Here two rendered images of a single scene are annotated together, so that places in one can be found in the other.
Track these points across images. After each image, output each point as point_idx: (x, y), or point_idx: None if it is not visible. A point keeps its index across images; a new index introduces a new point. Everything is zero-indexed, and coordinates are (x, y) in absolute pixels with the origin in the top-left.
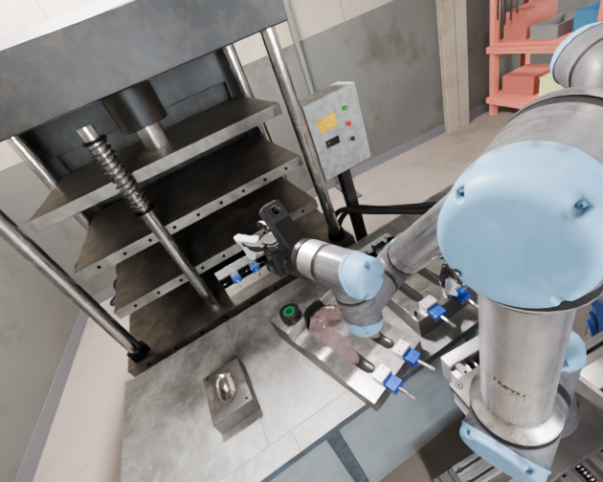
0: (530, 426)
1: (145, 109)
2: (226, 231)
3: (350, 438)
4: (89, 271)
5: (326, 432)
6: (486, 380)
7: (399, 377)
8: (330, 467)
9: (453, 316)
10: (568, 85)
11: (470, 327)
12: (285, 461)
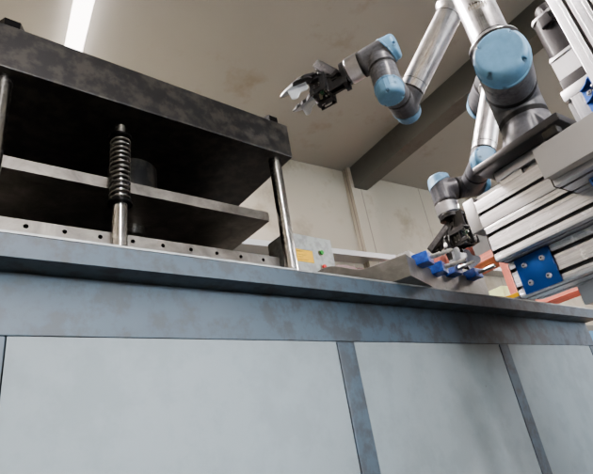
0: (501, 24)
1: (149, 179)
2: None
3: (372, 395)
4: (12, 223)
5: (346, 276)
6: (469, 15)
7: (428, 278)
8: (339, 448)
9: None
10: (475, 92)
11: (494, 296)
12: (292, 268)
